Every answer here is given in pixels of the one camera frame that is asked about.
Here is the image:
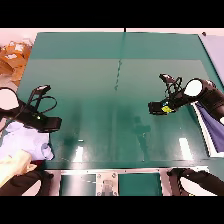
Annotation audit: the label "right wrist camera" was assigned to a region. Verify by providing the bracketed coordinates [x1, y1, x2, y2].
[158, 73, 183, 100]

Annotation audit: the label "silver frame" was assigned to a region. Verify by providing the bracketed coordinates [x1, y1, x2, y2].
[43, 167, 175, 197]

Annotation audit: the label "pale blue shirt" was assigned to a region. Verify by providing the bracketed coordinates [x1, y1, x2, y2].
[0, 121, 55, 162]

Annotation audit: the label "black cable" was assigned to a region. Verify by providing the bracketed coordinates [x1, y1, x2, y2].
[35, 95, 58, 116]

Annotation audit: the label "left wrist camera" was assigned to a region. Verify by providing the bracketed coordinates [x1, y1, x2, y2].
[27, 84, 53, 107]

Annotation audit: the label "cream garment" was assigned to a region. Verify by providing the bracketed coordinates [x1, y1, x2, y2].
[0, 149, 38, 188]

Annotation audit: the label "brown cardboard boxes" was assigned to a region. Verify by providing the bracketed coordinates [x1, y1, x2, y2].
[0, 39, 34, 86]

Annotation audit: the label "dark red garment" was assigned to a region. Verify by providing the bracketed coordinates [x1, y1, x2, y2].
[31, 160, 46, 170]

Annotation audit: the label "purple garment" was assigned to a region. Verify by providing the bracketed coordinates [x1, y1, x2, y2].
[195, 102, 224, 153]

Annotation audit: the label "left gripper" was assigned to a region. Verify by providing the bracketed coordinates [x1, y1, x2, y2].
[31, 114, 63, 134]

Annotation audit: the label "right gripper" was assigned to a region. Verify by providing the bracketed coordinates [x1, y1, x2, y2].
[147, 99, 177, 116]

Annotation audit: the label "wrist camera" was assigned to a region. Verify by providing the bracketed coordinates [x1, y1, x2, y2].
[158, 73, 183, 100]
[27, 84, 53, 107]

